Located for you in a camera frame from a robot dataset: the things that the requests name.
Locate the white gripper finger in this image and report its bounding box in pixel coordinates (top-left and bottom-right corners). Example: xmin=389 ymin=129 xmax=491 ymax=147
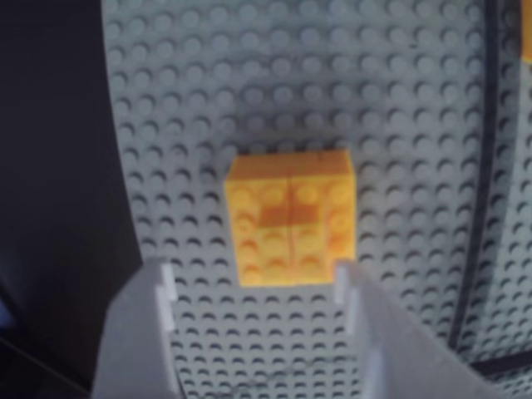
xmin=334 ymin=259 xmax=515 ymax=399
xmin=90 ymin=257 xmax=185 ymax=399

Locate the yellow brick cube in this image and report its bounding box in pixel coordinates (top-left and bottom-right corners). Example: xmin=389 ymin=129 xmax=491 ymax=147
xmin=224 ymin=146 xmax=360 ymax=288
xmin=520 ymin=0 xmax=532 ymax=67

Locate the grey studded baseplate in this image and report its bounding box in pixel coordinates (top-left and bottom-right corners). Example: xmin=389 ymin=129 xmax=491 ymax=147
xmin=99 ymin=0 xmax=532 ymax=399

